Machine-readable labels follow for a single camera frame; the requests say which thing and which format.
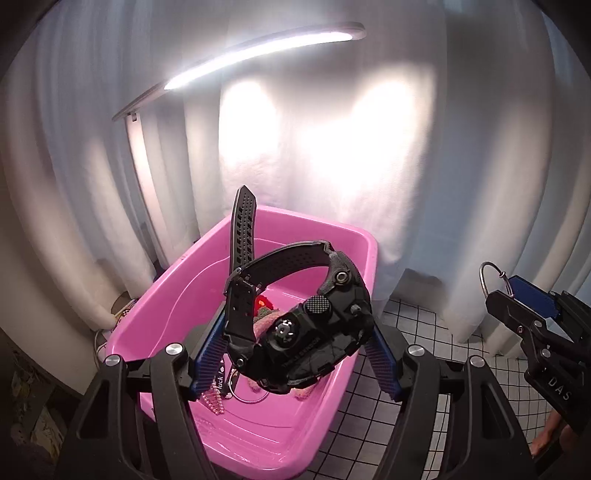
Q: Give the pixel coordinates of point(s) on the person's right hand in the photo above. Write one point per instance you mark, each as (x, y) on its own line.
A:
(547, 434)

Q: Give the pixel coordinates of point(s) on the LED bar desk lamp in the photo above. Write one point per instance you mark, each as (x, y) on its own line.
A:
(258, 53)

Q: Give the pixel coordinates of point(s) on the white curtain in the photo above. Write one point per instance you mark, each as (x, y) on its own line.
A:
(438, 161)

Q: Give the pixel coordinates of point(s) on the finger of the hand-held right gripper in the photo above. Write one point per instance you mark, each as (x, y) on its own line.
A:
(517, 318)
(531, 295)

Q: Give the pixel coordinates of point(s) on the colourful small packet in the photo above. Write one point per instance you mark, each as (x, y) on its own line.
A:
(123, 309)

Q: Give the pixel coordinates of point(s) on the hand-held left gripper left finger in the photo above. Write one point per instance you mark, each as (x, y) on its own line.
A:
(207, 355)

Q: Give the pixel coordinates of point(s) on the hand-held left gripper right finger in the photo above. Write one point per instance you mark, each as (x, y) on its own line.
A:
(383, 364)

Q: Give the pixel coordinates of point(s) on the pink plastic tub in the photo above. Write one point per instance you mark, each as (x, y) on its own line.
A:
(277, 424)

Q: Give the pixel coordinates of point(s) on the black digital wristwatch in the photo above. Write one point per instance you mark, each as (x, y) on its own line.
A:
(295, 341)

